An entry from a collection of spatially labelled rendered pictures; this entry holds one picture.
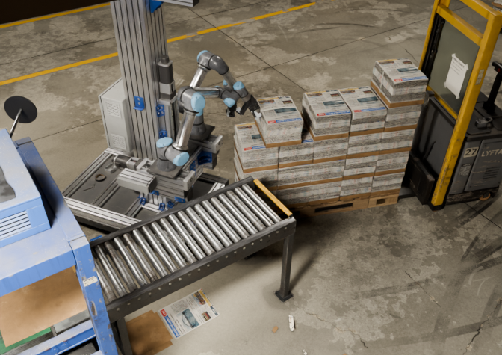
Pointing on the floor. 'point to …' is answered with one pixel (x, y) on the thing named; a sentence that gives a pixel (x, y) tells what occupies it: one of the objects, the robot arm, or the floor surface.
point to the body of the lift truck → (464, 164)
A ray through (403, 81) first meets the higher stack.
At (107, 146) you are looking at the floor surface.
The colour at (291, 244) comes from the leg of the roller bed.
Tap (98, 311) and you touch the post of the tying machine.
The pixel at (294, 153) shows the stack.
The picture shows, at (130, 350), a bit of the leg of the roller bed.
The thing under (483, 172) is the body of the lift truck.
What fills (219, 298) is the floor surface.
